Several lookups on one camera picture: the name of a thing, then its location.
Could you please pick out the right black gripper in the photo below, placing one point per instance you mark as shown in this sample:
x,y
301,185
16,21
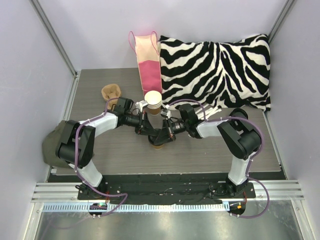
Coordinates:
x,y
169,128

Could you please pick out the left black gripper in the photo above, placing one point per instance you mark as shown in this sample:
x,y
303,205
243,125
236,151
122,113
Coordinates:
x,y
144,122

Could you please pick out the black plastic cup lid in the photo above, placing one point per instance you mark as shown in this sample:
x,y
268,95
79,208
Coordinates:
x,y
157,140

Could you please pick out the single brown paper cup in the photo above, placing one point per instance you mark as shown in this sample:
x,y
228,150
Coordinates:
x,y
156,147

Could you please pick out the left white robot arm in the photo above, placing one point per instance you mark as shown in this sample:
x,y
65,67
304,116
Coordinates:
x,y
120,114

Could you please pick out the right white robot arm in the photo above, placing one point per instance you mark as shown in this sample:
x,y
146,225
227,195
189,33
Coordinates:
x,y
241,137

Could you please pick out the stack of paper cups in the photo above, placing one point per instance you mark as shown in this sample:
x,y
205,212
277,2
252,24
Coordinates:
x,y
154,101

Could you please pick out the white wrapped straw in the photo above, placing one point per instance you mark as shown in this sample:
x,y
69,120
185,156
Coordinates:
x,y
208,111

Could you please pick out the brown pulp cup carrier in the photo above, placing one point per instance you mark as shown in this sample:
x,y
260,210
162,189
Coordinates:
x,y
111,91

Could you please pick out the stack of black lids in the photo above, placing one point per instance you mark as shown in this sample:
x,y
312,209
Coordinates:
x,y
239,112

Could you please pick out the pink paper gift bag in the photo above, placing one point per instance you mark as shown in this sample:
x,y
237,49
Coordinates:
x,y
147,54

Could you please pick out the zebra print pillow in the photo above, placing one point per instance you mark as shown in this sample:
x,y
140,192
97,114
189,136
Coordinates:
x,y
221,74

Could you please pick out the olive green cloth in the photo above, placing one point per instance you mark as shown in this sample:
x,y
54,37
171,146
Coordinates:
x,y
50,147

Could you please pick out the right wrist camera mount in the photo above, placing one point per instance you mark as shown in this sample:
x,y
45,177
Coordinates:
x,y
165,112

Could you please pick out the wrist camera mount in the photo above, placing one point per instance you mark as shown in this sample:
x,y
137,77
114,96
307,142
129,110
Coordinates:
x,y
165,112
140,105

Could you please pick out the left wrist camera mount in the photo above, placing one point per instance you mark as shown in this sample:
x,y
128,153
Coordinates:
x,y
140,105

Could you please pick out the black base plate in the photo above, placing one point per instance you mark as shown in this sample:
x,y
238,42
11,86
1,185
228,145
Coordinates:
x,y
167,189

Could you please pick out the white slotted cable duct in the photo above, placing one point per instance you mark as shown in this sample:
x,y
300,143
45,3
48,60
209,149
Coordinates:
x,y
61,207

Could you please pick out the aluminium rail frame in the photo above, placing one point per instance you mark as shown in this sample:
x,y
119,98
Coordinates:
x,y
55,192

